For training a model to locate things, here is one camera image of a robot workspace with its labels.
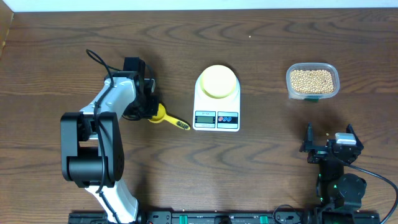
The clear plastic container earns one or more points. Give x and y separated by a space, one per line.
312 66

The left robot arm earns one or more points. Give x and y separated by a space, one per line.
91 143

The soybeans in container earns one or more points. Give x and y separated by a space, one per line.
312 81

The white digital kitchen scale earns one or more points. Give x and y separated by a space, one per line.
217 114

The yellow bowl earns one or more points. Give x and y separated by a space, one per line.
218 81

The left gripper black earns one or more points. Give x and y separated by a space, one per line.
151 112

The yellow measuring scoop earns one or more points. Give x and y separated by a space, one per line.
163 116

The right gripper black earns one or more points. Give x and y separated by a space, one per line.
318 153

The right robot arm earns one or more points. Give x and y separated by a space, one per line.
340 193

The wooden side panel left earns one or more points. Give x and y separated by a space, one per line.
6 18

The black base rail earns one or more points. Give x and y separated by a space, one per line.
215 218

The green tape strip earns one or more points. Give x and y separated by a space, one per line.
312 99

